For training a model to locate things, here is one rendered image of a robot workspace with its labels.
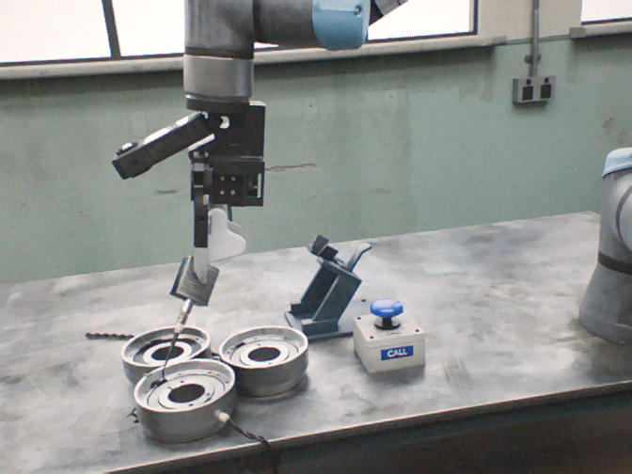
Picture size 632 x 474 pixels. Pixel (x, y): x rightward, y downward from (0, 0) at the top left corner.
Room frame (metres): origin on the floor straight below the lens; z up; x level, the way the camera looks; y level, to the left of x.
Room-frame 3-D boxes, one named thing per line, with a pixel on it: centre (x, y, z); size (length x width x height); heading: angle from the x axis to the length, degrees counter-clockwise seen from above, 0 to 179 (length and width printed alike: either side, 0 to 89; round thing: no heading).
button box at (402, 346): (0.70, -0.09, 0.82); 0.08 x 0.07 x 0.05; 100
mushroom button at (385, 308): (0.70, -0.09, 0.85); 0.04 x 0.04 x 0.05
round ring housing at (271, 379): (0.67, 0.07, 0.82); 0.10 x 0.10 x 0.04
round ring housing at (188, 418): (0.60, 0.14, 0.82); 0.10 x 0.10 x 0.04
